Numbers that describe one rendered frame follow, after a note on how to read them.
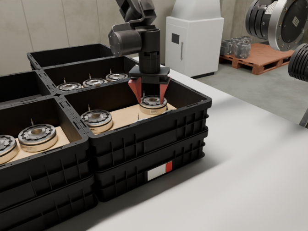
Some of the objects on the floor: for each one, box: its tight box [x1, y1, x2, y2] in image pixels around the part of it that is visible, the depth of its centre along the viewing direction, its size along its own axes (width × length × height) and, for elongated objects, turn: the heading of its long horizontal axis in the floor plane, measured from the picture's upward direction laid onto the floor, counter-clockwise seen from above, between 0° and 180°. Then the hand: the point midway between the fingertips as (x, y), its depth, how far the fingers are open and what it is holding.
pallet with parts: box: [219, 36, 295, 75], centre depth 417 cm, size 125×89×35 cm
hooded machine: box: [165, 0, 224, 79], centre depth 343 cm, size 65×54×116 cm
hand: (150, 100), depth 72 cm, fingers open, 6 cm apart
